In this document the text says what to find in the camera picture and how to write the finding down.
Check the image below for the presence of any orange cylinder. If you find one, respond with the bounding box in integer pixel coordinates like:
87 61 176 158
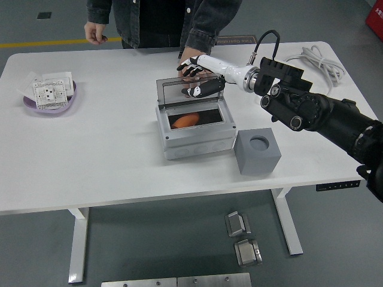
172 112 200 130

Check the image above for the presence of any red box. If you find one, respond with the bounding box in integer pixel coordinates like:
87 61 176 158
364 0 383 36

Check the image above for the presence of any grey junction box clear lid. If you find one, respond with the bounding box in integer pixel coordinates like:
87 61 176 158
155 76 238 161

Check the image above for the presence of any person's right hand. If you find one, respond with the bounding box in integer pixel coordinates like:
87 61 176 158
84 21 108 45

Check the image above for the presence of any white switch panel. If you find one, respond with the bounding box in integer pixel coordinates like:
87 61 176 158
41 71 75 96

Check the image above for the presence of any person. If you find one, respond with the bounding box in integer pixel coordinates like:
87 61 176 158
86 0 243 50

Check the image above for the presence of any purple bowl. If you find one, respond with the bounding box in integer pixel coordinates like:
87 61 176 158
23 80 78 116

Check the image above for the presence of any grey metal plate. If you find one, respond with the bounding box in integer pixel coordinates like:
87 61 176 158
101 277 178 287
177 272 252 287

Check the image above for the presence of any person's left hand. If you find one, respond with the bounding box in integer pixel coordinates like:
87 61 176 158
178 47 216 83

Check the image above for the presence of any plain white cover plate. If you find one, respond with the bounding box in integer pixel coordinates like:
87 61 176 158
17 71 44 99

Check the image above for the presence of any white table leg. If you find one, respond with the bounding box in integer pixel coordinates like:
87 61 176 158
67 207 90 284
271 187 303 257

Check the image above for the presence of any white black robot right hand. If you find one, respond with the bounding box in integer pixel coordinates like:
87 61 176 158
176 54 249 99

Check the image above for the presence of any small metal block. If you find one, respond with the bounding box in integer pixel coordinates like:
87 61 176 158
233 239 263 267
224 210 252 239

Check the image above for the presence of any white power cord with plug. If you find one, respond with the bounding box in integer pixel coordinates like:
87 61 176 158
283 45 347 98

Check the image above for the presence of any white printed wall socket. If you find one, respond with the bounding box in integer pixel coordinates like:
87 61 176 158
32 80 69 109

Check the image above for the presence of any grey cube with round hole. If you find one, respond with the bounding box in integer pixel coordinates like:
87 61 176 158
233 127 282 176

